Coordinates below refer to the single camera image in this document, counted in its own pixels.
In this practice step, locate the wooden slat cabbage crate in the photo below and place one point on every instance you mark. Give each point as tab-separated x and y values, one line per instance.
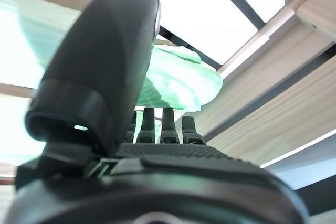
275	98

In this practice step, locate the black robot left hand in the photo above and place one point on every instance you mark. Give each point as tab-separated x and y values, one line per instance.
105	51

